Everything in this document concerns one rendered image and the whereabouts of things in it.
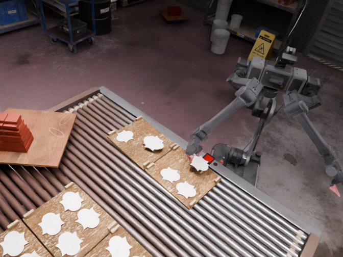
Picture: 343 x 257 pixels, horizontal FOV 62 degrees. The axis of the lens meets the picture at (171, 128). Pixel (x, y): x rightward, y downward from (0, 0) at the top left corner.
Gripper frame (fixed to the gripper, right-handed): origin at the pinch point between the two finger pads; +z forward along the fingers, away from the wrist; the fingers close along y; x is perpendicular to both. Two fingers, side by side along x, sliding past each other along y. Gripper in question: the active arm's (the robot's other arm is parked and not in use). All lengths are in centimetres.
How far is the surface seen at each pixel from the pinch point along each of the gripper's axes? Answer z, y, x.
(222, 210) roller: 18.4, -9.8, -32.5
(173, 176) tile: 7.7, -16.2, 4.0
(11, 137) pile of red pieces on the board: -31, -85, 71
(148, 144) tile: -1.9, -12.3, 33.3
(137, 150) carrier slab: 1.4, -20.0, 37.4
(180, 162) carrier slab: 7.6, -3.3, 9.3
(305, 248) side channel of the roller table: 26, 6, -81
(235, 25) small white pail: 42, 400, 234
